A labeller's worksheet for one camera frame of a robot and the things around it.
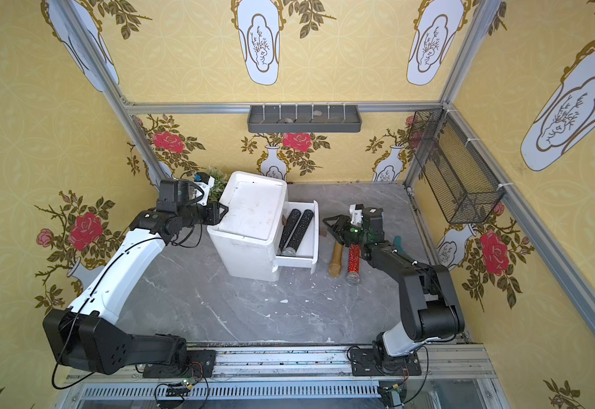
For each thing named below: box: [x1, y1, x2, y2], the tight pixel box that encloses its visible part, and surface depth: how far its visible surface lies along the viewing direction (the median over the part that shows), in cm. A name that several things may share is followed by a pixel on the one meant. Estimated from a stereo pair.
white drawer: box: [271, 200, 319, 275], surface depth 91 cm
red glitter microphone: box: [346, 243, 361, 286], surface depth 92 cm
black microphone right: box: [281, 209, 315, 257], surface depth 92 cm
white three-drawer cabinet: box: [207, 170, 288, 283], surface depth 83 cm
